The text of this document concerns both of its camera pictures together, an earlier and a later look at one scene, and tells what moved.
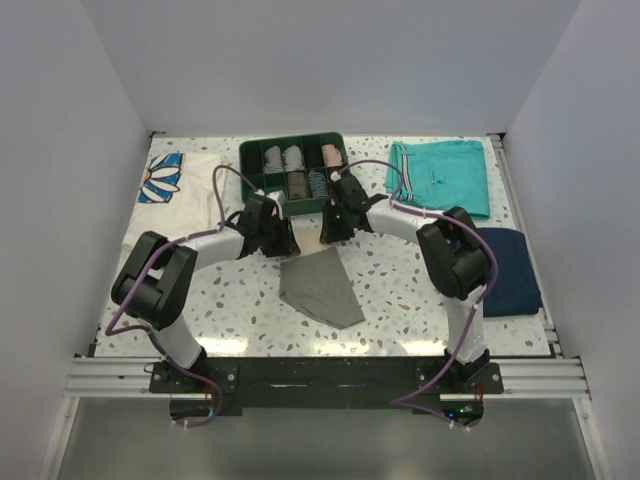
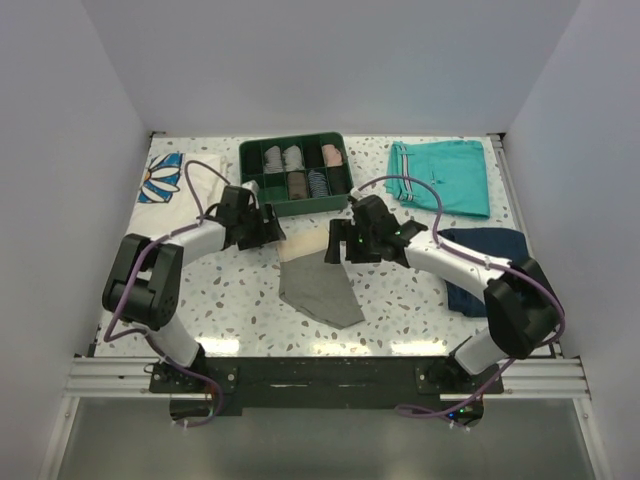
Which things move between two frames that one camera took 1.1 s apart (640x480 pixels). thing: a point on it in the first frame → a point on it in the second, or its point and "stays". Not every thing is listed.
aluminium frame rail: x=111 y=377 stays
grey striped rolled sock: x=273 y=160 stays
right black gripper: x=330 y=233 → x=343 y=230
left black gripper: x=286 y=244 → x=268 y=232
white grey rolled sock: x=292 y=159 stays
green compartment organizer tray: x=299 y=166 stays
